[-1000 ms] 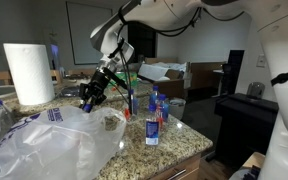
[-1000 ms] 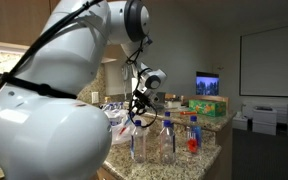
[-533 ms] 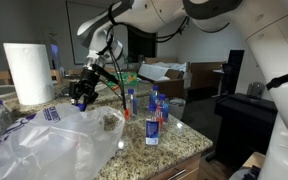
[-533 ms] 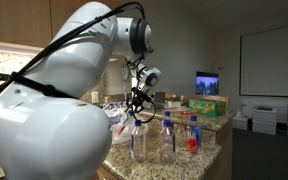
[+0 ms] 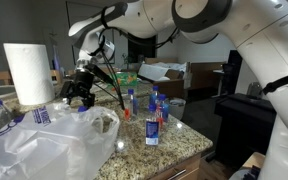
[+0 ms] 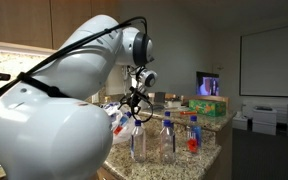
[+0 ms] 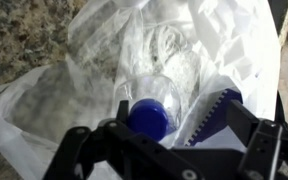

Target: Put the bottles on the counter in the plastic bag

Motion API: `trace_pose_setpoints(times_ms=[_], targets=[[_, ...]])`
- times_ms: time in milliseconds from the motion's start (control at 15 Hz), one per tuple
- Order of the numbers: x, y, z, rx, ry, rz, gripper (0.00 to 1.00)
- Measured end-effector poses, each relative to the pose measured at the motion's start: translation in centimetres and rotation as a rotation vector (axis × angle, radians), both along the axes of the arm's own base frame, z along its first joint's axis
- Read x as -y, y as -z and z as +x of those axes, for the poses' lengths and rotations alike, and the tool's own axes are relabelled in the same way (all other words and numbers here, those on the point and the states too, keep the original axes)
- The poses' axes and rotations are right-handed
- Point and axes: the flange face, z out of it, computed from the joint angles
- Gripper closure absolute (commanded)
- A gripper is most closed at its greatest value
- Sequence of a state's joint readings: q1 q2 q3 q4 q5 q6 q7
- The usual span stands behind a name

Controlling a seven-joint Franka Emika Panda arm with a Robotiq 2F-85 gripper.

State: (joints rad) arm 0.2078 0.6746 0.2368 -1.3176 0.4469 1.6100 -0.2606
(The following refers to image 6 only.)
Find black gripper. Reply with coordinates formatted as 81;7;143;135
118;85;145;118

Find clear water bottle blue cap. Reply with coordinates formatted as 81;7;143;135
102;101;122;112

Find dark wrapped item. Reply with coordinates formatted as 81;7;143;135
152;104;165;112

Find white food container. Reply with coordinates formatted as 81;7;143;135
167;99;182;109

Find orange marker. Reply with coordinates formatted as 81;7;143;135
179;110;198;116

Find green tissue box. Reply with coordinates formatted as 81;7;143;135
188;98;227;118

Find flat screen television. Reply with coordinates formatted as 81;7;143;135
196;71;220;97

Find small white box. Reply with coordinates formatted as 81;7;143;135
232;111;249;131

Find white printer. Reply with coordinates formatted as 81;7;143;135
252;105;278;136

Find white projector screen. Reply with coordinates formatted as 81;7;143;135
239;22;288;99

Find white wall phone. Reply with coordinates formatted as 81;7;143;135
122;64;132;81

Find black velcro strap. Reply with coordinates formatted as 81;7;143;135
17;71;70;99

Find wooden wall cabinet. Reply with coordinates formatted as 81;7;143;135
0;0;120;56

